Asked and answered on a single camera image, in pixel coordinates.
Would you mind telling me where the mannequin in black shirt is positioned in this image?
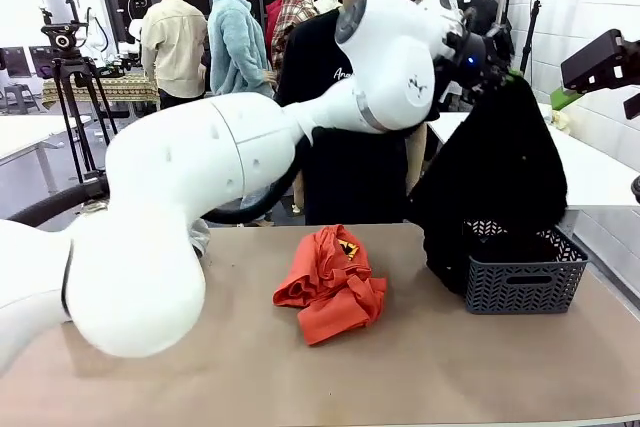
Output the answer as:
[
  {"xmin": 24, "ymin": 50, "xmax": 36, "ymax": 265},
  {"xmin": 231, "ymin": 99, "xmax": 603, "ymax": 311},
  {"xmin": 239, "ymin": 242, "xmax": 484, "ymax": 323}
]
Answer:
[{"xmin": 464, "ymin": 0, "xmax": 514, "ymax": 41}]

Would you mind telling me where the person in black t-shirt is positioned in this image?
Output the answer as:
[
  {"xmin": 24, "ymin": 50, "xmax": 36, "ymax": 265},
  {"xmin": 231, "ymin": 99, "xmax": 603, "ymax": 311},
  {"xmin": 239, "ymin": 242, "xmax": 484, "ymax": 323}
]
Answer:
[{"xmin": 276, "ymin": 0, "xmax": 442, "ymax": 227}]

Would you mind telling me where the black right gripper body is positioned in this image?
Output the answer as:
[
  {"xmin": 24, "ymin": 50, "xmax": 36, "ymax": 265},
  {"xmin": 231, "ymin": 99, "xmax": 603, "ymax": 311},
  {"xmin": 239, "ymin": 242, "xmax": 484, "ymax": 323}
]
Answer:
[{"xmin": 560, "ymin": 29, "xmax": 640, "ymax": 94}]

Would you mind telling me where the grey plastic woven-pattern basket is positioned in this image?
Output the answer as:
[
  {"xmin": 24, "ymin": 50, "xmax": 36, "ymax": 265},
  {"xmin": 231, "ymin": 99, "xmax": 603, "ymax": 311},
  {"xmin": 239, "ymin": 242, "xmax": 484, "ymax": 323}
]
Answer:
[{"xmin": 462, "ymin": 219, "xmax": 590, "ymax": 316}]

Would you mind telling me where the grey t-shirt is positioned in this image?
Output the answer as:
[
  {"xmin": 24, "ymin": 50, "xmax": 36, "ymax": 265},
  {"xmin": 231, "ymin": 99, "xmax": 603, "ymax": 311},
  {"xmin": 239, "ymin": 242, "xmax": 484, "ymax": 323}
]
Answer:
[{"xmin": 188, "ymin": 219, "xmax": 213, "ymax": 259}]

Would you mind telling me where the person's right forearm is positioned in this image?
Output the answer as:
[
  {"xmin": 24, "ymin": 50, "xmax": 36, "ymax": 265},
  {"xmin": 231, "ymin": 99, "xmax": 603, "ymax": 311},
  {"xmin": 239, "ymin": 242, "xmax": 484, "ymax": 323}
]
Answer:
[{"xmin": 292, "ymin": 166, "xmax": 308, "ymax": 217}]

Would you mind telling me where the mannequin in blue fleece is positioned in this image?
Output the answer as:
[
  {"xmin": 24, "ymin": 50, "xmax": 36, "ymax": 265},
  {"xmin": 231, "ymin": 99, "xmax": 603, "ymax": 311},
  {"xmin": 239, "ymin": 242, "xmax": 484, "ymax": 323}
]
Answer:
[{"xmin": 206, "ymin": 0, "xmax": 276, "ymax": 99}]

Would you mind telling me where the orange garment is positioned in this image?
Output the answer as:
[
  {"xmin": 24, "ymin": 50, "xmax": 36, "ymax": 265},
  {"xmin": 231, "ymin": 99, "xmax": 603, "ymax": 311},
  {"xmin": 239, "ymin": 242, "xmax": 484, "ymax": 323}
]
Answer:
[{"xmin": 272, "ymin": 224, "xmax": 389, "ymax": 347}]

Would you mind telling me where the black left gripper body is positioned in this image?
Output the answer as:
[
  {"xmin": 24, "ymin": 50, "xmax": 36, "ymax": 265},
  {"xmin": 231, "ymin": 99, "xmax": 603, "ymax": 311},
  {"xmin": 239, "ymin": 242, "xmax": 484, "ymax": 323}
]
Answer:
[{"xmin": 437, "ymin": 21, "xmax": 511, "ymax": 98}]

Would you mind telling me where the black camera tripod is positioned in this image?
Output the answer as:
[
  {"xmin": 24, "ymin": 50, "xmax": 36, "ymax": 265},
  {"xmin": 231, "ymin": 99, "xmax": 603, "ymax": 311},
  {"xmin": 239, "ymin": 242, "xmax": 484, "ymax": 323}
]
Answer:
[{"xmin": 38, "ymin": 0, "xmax": 120, "ymax": 184}]

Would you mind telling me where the mannequin in cream jacket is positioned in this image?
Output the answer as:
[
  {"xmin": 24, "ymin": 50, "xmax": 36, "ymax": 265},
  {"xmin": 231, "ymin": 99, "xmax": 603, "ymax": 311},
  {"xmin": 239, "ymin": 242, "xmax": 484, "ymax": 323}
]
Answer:
[{"xmin": 140, "ymin": 0, "xmax": 210, "ymax": 111}]

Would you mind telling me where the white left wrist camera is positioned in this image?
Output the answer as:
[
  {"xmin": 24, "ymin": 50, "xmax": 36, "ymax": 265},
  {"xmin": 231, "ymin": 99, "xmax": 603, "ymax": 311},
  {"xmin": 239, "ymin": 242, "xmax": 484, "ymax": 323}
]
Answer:
[{"xmin": 432, "ymin": 0, "xmax": 466, "ymax": 24}]

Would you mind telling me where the large white table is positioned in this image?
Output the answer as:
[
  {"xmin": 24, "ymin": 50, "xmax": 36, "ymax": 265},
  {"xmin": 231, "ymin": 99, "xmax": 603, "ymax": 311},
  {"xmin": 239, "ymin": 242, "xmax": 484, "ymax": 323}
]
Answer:
[{"xmin": 429, "ymin": 101, "xmax": 640, "ymax": 209}]

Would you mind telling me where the small white table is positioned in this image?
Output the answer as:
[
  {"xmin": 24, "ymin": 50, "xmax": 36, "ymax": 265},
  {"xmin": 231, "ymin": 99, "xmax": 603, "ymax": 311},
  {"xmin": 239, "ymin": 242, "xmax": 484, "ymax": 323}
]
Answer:
[{"xmin": 0, "ymin": 114, "xmax": 94, "ymax": 194}]

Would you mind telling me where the person's left forearm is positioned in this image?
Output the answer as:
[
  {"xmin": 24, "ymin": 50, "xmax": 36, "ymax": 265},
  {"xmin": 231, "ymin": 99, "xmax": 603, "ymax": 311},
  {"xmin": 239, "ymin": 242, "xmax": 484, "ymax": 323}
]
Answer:
[{"xmin": 406, "ymin": 121, "xmax": 430, "ymax": 194}]

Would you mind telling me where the table with patterned cloth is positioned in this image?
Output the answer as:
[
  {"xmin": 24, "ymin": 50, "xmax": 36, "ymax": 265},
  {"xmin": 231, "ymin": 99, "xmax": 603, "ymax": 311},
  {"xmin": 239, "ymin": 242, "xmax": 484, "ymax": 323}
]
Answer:
[{"xmin": 42, "ymin": 74, "xmax": 160, "ymax": 109}]

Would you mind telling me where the black light stand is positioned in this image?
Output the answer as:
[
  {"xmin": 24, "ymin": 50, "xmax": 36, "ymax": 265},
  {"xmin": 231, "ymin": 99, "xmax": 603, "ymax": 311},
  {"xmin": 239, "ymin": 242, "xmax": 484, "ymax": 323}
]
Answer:
[{"xmin": 518, "ymin": 0, "xmax": 544, "ymax": 74}]

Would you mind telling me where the cream cloth bundle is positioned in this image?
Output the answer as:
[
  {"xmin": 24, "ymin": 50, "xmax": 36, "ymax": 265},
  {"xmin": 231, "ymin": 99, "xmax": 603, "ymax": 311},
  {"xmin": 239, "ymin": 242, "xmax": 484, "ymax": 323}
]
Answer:
[{"xmin": 548, "ymin": 108, "xmax": 572, "ymax": 134}]

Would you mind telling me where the mannequin in plaid hoodie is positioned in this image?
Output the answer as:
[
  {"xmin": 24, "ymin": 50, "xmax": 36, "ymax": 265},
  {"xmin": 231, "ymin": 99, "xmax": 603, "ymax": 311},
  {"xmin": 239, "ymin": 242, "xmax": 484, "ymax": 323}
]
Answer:
[{"xmin": 264, "ymin": 0, "xmax": 322, "ymax": 74}]

